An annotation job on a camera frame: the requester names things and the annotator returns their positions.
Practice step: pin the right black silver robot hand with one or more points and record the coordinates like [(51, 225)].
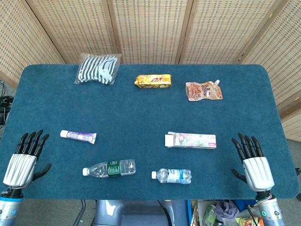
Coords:
[(257, 171)]

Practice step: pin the striped cloth in plastic bag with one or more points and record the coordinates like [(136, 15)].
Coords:
[(98, 68)]

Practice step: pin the woven wooden folding screen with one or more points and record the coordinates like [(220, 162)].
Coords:
[(150, 28)]

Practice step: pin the orange green snack bag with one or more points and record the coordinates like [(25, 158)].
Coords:
[(249, 221)]

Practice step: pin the floral pink white box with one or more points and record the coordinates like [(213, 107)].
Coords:
[(191, 140)]

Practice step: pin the purple white toothpaste tube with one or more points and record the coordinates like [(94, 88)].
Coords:
[(78, 136)]

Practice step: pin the purple cloth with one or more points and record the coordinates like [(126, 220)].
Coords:
[(227, 210)]

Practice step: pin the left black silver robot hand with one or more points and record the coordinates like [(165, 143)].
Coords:
[(20, 166)]

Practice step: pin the yellow biscuit pack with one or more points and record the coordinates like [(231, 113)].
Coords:
[(152, 81)]

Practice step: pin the grey-blue robot torso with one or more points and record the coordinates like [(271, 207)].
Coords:
[(141, 213)]

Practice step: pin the green label water bottle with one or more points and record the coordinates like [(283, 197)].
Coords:
[(110, 168)]

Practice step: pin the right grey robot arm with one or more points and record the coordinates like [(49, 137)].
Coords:
[(270, 210)]

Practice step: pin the blue table mat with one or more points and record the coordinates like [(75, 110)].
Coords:
[(141, 113)]

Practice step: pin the green plastic bottle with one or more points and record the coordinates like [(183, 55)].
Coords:
[(209, 215)]

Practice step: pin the blue label water bottle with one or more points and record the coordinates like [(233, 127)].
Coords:
[(172, 176)]

